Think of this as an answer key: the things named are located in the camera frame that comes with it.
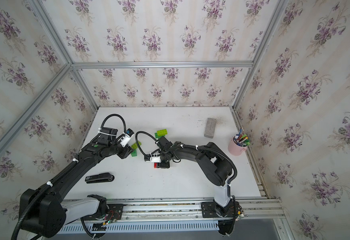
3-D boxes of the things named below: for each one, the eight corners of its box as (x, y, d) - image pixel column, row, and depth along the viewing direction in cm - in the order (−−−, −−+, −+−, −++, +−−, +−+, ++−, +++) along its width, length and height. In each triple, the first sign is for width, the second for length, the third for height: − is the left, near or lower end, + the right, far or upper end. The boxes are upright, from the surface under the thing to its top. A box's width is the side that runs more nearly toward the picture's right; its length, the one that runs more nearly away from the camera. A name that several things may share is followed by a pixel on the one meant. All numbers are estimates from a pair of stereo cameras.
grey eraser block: (203, 136, 105) (204, 133, 102) (207, 120, 115) (207, 117, 113) (213, 138, 104) (214, 136, 101) (215, 121, 114) (216, 118, 112)
